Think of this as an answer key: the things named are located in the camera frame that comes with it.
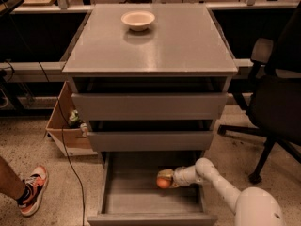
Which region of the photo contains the black floor cable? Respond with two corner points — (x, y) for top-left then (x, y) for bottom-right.
(0, 0), (87, 226)

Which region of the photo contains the grey drawer cabinet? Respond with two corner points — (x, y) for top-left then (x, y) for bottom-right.
(61, 3), (239, 226)

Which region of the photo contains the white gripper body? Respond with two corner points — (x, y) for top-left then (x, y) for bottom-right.
(173, 167), (191, 186)

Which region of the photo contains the black office chair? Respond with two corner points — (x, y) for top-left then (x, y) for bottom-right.
(217, 4), (301, 184)

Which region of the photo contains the orange fruit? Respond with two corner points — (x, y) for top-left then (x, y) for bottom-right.
(156, 177), (171, 189)

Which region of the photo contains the orange white sneaker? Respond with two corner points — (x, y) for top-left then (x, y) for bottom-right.
(17, 166), (48, 217)

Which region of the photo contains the cardboard box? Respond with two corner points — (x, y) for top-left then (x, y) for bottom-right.
(46, 82), (95, 156)

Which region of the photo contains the grey top drawer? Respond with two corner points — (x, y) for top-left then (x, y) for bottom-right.
(71, 93), (227, 121)

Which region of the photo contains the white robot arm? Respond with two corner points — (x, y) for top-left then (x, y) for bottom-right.
(156, 157), (286, 226)

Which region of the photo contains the bare person leg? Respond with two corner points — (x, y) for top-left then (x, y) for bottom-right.
(0, 156), (25, 200)

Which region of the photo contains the grey middle drawer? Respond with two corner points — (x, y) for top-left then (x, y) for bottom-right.
(87, 131), (214, 152)

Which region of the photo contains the white ceramic bowl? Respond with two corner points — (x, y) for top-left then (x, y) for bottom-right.
(121, 10), (155, 32)

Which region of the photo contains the grey open bottom drawer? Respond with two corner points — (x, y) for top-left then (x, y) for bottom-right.
(87, 151), (217, 226)

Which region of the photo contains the green white item in box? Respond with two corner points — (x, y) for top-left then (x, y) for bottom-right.
(68, 109), (87, 136)

